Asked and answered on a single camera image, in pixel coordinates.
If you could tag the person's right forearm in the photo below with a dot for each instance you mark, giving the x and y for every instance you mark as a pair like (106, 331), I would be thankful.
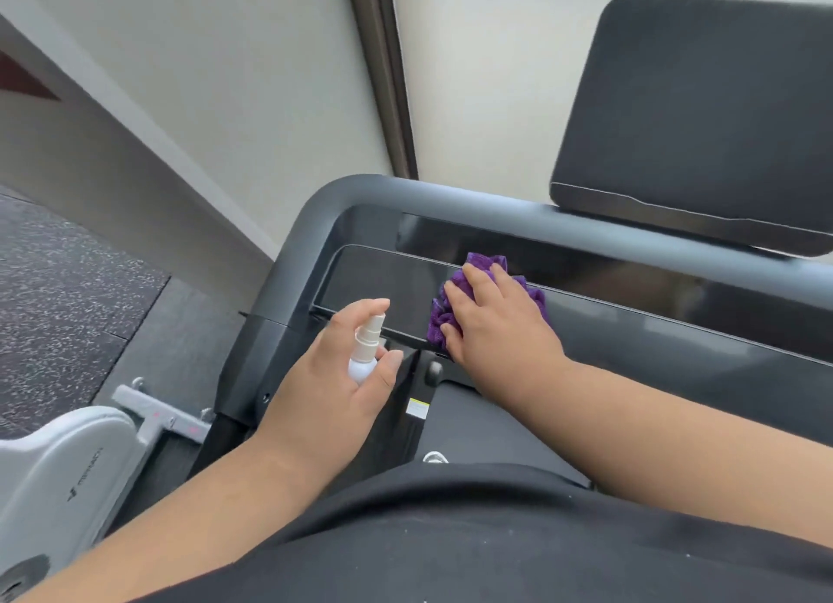
(703, 453)

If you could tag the person's right hand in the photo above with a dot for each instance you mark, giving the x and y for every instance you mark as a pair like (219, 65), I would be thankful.
(501, 336)

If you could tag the red bordered wall poster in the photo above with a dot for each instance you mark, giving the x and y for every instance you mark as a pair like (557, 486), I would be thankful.
(19, 79)

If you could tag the person's left sneaker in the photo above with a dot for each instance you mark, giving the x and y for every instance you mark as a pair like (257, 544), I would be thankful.
(435, 457)

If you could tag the person's left forearm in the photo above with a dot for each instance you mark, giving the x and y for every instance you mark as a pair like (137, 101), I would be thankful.
(169, 531)

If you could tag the person's left hand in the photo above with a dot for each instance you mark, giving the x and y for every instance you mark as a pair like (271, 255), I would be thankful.
(319, 407)

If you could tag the white exercise bike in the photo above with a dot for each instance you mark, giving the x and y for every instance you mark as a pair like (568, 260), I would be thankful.
(65, 479)

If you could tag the purple microfibre cloth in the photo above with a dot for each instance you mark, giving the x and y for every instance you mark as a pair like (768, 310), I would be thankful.
(481, 264)

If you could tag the white spray bottle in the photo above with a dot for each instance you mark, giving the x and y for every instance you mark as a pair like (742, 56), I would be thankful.
(363, 362)

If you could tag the black shirt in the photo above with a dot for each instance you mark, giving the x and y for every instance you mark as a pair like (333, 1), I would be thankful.
(488, 544)

